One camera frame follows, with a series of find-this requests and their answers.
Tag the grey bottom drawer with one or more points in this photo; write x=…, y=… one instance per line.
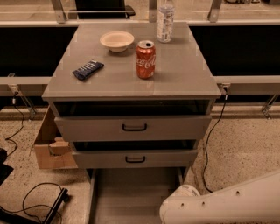
x=130, y=196

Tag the grey drawer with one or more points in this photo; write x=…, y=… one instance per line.
x=132, y=128
x=130, y=196
x=134, y=158

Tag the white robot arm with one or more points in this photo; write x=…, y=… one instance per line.
x=257, y=199

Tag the grey drawer cabinet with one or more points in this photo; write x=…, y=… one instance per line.
x=181, y=86

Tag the grey top drawer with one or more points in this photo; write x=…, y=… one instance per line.
x=132, y=128

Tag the grey middle drawer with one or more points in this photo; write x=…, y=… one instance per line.
x=134, y=158

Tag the red coca-cola can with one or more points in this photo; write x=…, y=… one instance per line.
x=145, y=59

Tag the blue snack packet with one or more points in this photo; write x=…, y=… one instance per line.
x=85, y=71

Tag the white paper bowl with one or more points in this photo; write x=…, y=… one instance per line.
x=117, y=41

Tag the brown cardboard box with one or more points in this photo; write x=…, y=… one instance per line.
x=51, y=150

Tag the clear plastic water bottle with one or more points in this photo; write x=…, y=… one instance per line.
x=165, y=18

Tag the black stand leg left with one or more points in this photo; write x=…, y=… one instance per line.
x=63, y=197

